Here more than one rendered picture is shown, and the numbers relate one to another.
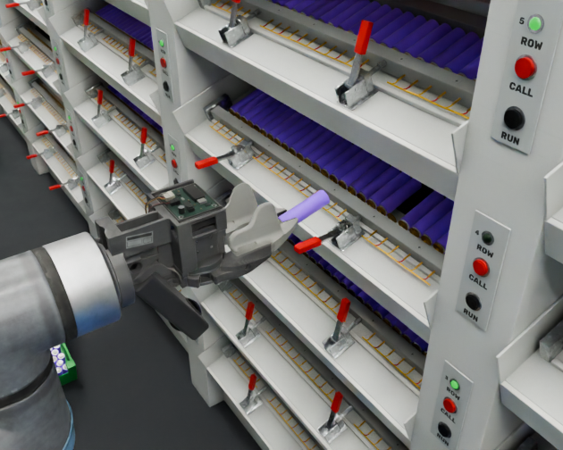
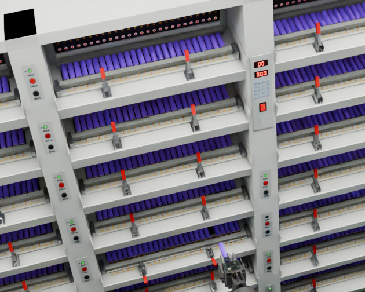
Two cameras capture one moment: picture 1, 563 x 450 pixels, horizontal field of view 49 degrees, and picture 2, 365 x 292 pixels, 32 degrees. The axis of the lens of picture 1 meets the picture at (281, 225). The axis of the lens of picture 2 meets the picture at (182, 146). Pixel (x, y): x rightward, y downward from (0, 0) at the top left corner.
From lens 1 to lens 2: 204 cm
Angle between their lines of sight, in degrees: 53
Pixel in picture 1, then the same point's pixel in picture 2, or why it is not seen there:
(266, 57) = (158, 228)
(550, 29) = (268, 174)
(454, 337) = (264, 244)
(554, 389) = (287, 233)
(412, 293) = (242, 247)
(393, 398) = not seen: hidden behind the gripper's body
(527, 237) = (276, 210)
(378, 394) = not seen: hidden behind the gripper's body
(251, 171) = (152, 269)
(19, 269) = not seen: outside the picture
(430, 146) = (240, 210)
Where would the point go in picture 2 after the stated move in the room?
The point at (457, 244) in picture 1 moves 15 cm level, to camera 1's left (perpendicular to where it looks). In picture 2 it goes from (258, 223) to (247, 251)
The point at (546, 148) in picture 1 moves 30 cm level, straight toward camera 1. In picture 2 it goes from (274, 192) to (343, 228)
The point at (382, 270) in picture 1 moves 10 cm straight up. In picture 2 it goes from (229, 249) to (227, 231)
